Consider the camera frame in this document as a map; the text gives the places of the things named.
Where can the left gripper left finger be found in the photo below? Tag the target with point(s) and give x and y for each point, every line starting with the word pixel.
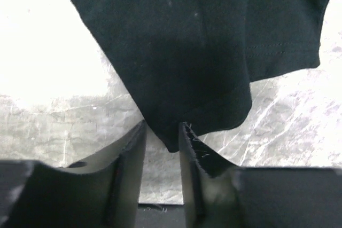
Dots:
pixel 101 190

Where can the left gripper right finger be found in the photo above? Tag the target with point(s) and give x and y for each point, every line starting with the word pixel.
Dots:
pixel 218 193

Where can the black t shirt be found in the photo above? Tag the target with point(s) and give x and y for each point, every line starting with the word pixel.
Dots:
pixel 193 60

